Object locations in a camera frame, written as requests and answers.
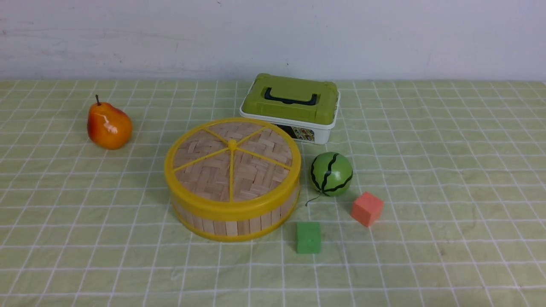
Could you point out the green checked tablecloth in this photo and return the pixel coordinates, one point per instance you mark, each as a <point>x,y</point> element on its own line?
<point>459,165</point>

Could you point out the orange red foam cube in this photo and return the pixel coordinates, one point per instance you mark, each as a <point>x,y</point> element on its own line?
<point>367,209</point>

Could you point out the orange red toy pear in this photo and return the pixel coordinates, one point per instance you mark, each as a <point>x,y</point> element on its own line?
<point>108,126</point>

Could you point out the yellow woven steamer lid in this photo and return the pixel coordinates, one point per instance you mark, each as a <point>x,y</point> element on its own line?
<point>232,169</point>

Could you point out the green toy watermelon ball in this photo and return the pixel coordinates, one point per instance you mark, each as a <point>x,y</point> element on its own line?
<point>330,174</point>

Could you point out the green foam cube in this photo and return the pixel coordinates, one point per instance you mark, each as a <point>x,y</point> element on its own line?
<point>308,238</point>

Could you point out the green lidded white storage box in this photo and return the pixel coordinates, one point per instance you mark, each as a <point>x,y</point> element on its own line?
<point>305,109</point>

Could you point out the bamboo steamer basket yellow rim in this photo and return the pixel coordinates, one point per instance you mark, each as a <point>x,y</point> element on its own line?
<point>236,231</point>

